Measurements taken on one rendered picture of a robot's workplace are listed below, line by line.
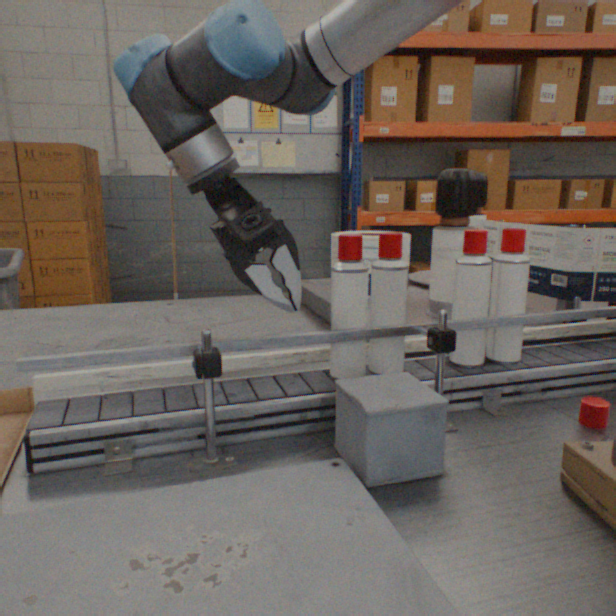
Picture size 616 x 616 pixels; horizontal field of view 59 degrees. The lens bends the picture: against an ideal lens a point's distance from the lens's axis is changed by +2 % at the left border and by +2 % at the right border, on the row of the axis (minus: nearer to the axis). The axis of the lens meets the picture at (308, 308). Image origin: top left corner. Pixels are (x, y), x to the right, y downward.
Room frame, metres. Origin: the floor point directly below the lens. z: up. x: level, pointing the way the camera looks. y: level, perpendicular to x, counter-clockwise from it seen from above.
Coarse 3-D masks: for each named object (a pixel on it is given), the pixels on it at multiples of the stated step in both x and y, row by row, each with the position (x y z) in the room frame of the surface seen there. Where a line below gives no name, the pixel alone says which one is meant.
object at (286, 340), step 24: (552, 312) 0.78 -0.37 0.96; (576, 312) 0.79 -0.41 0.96; (600, 312) 0.80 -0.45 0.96; (264, 336) 0.65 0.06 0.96; (288, 336) 0.65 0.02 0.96; (312, 336) 0.66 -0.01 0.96; (336, 336) 0.67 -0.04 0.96; (360, 336) 0.68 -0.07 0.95; (384, 336) 0.69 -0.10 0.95; (24, 360) 0.56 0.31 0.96; (48, 360) 0.57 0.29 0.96; (72, 360) 0.58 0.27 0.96; (96, 360) 0.58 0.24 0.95; (120, 360) 0.59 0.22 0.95
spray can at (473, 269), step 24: (480, 240) 0.77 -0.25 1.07; (456, 264) 0.79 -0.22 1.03; (480, 264) 0.76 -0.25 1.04; (456, 288) 0.78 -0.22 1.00; (480, 288) 0.76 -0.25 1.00; (456, 312) 0.78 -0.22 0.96; (480, 312) 0.76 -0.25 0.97; (480, 336) 0.76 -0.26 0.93; (456, 360) 0.77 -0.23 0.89; (480, 360) 0.77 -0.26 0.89
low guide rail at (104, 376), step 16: (608, 320) 0.92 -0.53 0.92; (528, 336) 0.86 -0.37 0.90; (544, 336) 0.87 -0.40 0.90; (560, 336) 0.88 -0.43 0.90; (272, 352) 0.73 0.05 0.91; (288, 352) 0.73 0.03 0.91; (304, 352) 0.74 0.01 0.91; (320, 352) 0.75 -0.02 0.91; (368, 352) 0.77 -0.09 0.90; (112, 368) 0.67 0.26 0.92; (128, 368) 0.67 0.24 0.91; (144, 368) 0.67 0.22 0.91; (160, 368) 0.68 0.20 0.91; (176, 368) 0.68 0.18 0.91; (192, 368) 0.69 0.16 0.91; (224, 368) 0.70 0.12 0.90; (240, 368) 0.71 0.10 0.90; (256, 368) 0.72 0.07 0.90; (48, 384) 0.64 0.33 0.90; (64, 384) 0.64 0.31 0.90; (80, 384) 0.65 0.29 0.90; (96, 384) 0.65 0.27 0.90
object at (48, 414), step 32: (544, 352) 0.84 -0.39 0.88; (576, 352) 0.84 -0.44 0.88; (608, 352) 0.84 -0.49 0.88; (192, 384) 0.70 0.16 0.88; (224, 384) 0.70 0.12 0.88; (256, 384) 0.70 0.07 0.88; (288, 384) 0.70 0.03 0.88; (320, 384) 0.70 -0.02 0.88; (32, 416) 0.60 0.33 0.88; (64, 416) 0.60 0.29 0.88; (96, 416) 0.59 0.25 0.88; (128, 416) 0.60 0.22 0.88
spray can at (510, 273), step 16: (512, 240) 0.79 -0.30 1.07; (496, 256) 0.81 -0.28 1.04; (512, 256) 0.78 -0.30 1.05; (496, 272) 0.79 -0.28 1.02; (512, 272) 0.78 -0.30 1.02; (528, 272) 0.79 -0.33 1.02; (496, 288) 0.79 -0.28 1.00; (512, 288) 0.78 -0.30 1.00; (496, 304) 0.79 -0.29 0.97; (512, 304) 0.78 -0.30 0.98; (496, 336) 0.79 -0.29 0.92; (512, 336) 0.78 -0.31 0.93; (496, 352) 0.78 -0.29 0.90; (512, 352) 0.78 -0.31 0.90
